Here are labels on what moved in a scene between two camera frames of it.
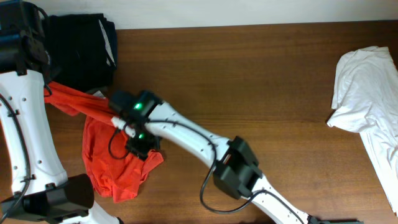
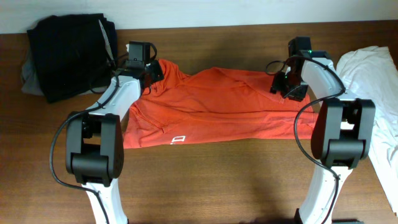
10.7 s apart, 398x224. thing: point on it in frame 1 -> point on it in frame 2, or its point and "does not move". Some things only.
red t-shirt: (113, 167) -> (217, 104)
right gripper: (116, 101) -> (280, 84)
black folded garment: (83, 50) does not move
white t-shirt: (365, 100) does not move
